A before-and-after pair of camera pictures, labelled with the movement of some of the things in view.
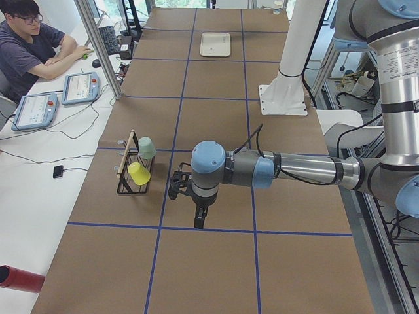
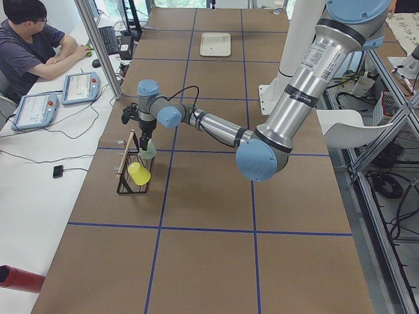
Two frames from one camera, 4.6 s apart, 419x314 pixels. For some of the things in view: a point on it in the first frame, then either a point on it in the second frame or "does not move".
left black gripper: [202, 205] → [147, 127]
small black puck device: [57, 171] does not move
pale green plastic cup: [146, 149] does not move
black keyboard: [110, 40] does not move
